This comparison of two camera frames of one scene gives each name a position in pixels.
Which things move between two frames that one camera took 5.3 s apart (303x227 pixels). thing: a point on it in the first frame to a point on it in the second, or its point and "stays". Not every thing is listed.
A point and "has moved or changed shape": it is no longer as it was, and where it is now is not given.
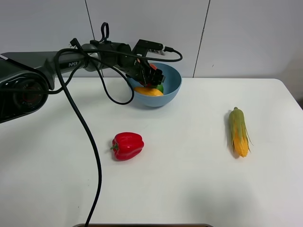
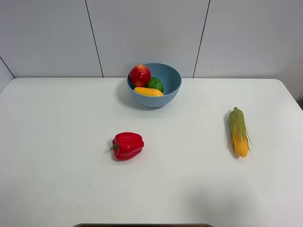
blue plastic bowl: (172, 85) stays
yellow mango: (147, 91) stays
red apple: (155, 67) has moved or changed shape
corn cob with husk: (239, 133) stays
